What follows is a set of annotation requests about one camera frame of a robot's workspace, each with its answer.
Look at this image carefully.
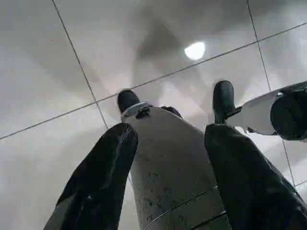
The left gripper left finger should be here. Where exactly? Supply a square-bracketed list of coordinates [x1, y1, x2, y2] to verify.
[44, 123, 140, 230]

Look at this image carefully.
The black robot foot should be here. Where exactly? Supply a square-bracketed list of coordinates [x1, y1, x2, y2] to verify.
[213, 80, 235, 125]
[117, 89, 142, 113]

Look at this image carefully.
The black right robot foot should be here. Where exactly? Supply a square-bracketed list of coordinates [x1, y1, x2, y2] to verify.
[213, 80, 235, 125]

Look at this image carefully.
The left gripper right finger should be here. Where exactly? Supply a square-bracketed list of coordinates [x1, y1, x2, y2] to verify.
[204, 123, 307, 230]

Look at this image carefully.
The black left robot foot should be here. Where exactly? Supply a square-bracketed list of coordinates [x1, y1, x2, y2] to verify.
[117, 89, 142, 113]

